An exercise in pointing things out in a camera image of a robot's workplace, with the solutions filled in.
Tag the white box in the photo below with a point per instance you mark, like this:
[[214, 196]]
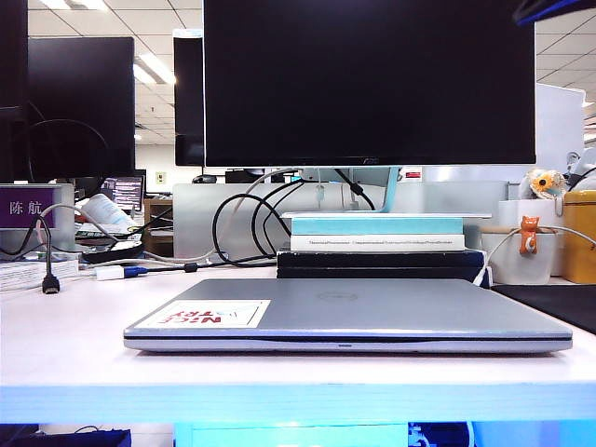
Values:
[[517, 212]]

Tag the black mouse pad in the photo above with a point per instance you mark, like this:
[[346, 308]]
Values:
[[554, 302]]

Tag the wooden cabinet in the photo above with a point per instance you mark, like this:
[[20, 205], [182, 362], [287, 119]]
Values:
[[160, 228]]

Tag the white rolled paper bundle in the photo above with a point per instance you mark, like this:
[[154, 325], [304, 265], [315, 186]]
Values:
[[104, 212]]

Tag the black monitor back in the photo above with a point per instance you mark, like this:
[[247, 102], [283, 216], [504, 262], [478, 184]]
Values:
[[79, 93]]

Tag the yellow flower plush toy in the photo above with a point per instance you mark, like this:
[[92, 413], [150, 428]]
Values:
[[542, 182]]

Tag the black flat dish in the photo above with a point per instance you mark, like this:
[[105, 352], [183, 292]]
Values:
[[112, 253]]

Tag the black monitor edge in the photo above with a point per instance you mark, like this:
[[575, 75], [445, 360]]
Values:
[[13, 56]]

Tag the stack of white papers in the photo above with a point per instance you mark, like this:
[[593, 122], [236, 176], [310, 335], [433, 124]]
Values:
[[32, 274]]

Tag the teal book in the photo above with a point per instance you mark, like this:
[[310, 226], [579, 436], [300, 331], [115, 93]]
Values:
[[372, 226]]

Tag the white storage container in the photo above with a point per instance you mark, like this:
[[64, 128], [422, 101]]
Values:
[[505, 265]]

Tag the large black monitor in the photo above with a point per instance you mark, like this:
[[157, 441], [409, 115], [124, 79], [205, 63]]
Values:
[[372, 70]]

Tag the stack of books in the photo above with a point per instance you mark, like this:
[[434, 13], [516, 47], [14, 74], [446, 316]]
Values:
[[372, 265]]

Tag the white plush figure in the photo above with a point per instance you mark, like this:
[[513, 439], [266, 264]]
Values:
[[582, 167]]

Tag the blue VGA connector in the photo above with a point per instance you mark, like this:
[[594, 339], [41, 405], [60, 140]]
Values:
[[132, 271]]

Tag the gray Dell laptop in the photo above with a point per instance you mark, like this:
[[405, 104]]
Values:
[[372, 307]]

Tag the black bag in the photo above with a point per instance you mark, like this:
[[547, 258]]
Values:
[[70, 438]]

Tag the narrow black monitor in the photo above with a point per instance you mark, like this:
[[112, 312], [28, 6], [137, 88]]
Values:
[[188, 93]]

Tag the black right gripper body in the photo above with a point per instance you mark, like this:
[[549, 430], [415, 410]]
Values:
[[549, 7]]

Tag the small monitor showing code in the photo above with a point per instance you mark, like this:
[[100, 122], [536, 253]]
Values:
[[125, 193]]

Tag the purple name sign holder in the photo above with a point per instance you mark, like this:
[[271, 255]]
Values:
[[28, 207]]

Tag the white book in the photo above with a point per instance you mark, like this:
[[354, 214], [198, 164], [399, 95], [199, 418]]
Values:
[[372, 242]]

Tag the yellow tin box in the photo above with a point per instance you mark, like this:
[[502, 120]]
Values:
[[579, 233]]

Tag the white partition panel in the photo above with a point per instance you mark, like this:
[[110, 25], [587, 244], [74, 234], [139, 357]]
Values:
[[559, 121]]

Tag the white adapter block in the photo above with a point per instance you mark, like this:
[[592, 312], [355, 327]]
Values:
[[109, 273]]

